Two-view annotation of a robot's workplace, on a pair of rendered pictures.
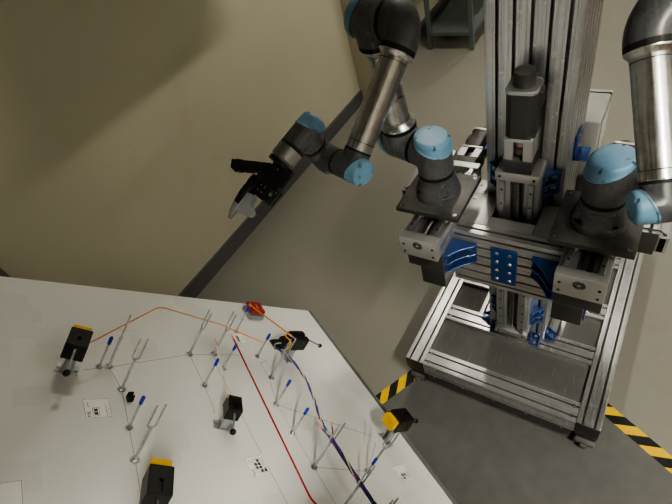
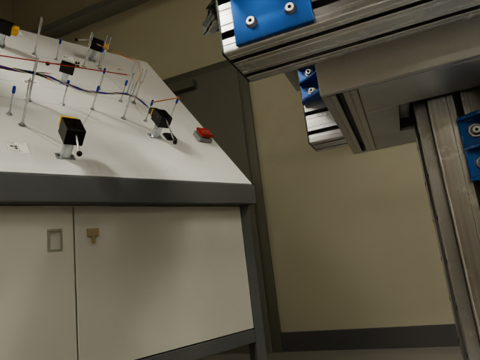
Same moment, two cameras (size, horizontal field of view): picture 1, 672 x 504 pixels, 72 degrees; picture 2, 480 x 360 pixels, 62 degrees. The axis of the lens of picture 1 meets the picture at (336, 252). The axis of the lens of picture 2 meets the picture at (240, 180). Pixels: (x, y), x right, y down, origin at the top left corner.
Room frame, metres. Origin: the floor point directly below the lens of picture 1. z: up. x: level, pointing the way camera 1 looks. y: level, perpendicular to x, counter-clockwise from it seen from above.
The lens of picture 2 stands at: (0.53, -1.03, 0.61)
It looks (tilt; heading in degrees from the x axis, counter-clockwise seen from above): 12 degrees up; 65
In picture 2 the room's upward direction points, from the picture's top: 7 degrees counter-clockwise
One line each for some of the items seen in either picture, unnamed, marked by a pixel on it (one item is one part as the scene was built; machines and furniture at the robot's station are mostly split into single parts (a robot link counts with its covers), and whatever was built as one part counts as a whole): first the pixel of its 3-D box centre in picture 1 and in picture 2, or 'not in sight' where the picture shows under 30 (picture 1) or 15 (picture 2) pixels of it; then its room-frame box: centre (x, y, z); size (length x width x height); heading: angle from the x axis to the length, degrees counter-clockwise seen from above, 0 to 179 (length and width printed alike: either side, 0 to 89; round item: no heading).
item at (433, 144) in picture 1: (432, 151); not in sight; (1.19, -0.40, 1.33); 0.13 x 0.12 x 0.14; 27
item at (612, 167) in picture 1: (611, 174); not in sight; (0.83, -0.76, 1.33); 0.13 x 0.12 x 0.14; 70
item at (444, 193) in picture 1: (437, 180); not in sight; (1.19, -0.40, 1.21); 0.15 x 0.15 x 0.10
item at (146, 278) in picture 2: not in sight; (173, 274); (0.82, 0.12, 0.60); 0.55 x 0.03 x 0.39; 17
